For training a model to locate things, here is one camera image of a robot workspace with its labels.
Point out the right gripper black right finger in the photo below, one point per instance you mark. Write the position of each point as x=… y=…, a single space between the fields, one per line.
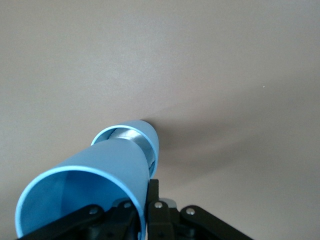
x=160 y=222

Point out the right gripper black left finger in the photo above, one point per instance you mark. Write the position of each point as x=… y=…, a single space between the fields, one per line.
x=75 y=222

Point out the blue cup holding tissue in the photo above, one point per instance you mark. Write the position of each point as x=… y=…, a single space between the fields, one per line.
x=148 y=136

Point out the table cover sheet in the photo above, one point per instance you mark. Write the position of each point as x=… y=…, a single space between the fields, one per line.
x=160 y=62

